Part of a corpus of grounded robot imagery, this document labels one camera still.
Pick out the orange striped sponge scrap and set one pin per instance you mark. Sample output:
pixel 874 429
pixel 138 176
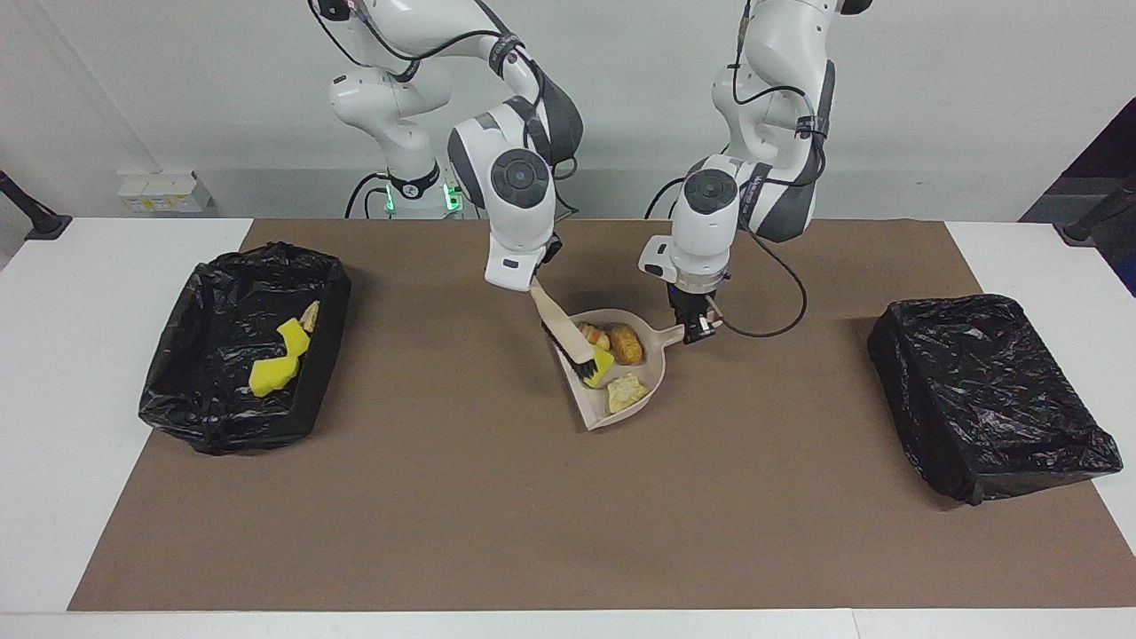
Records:
pixel 311 317

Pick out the small yellow sponge chunk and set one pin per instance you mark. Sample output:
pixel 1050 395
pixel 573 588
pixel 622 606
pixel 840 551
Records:
pixel 293 339

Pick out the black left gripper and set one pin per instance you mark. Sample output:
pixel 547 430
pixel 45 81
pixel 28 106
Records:
pixel 690 297

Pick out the notched yellow sponge chunk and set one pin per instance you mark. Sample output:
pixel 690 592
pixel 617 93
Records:
pixel 604 364

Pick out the black bag lined bin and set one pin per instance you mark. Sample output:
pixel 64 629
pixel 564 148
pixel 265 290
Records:
pixel 213 293
pixel 985 399

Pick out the brown oval sponge scrap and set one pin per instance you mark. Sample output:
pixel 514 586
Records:
pixel 627 344

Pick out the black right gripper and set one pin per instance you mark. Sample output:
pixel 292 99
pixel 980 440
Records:
pixel 552 250

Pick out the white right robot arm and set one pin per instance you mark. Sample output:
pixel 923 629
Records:
pixel 515 195

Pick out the pale greenish sponge scrap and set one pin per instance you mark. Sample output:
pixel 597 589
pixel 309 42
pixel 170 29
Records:
pixel 627 392

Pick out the large yellow sponge chunk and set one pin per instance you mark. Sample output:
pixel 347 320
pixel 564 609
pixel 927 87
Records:
pixel 266 377

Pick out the black camera stand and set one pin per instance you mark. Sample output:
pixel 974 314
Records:
pixel 1096 213
pixel 31 213

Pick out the beige hand brush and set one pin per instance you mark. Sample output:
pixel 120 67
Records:
pixel 555 312

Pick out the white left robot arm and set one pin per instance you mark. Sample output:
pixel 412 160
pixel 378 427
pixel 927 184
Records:
pixel 781 53

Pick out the white wall socket box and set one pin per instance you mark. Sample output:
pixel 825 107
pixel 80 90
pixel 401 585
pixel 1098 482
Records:
pixel 164 191

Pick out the dark cabinet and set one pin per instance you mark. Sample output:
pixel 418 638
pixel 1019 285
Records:
pixel 1109 151

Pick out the brown paper table mat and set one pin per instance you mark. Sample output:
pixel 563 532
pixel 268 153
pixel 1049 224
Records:
pixel 568 497

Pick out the beige plastic dustpan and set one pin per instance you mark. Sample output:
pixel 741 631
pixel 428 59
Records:
pixel 655 351

